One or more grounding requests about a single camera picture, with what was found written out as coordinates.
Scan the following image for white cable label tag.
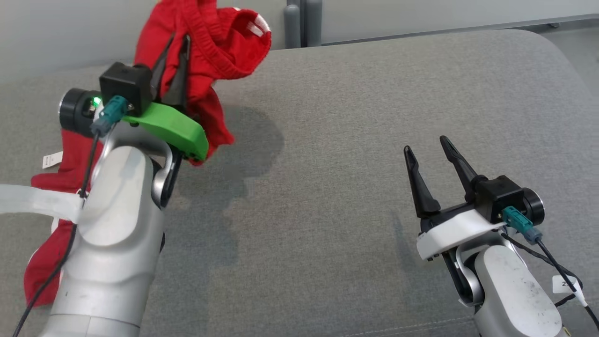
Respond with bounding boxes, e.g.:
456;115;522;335
552;275;582;295

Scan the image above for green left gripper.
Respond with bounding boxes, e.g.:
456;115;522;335
122;33;210;166

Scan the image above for grey partition base rail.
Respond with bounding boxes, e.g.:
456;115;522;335
322;13;599;46

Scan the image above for grey partition post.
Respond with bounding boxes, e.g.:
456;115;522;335
284;0;301;49
304;0;323;47

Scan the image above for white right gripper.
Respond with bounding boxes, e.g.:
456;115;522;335
403;135;507;262

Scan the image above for white strap on left arm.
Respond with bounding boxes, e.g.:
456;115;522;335
0;184;84;223

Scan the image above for red shorts with white stripe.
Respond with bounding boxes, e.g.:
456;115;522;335
133;0;272;165

